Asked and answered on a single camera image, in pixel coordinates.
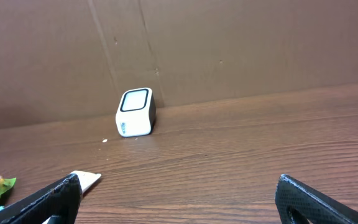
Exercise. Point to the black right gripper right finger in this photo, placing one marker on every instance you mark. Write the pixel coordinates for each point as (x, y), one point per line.
(297, 202)

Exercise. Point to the white barcode scanner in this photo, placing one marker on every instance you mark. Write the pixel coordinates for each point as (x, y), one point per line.
(136, 113)

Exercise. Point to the white tube with gold cap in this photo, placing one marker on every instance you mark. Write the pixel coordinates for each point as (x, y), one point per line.
(87, 179)

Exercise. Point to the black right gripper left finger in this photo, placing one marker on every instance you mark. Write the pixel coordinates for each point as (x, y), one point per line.
(58, 202)

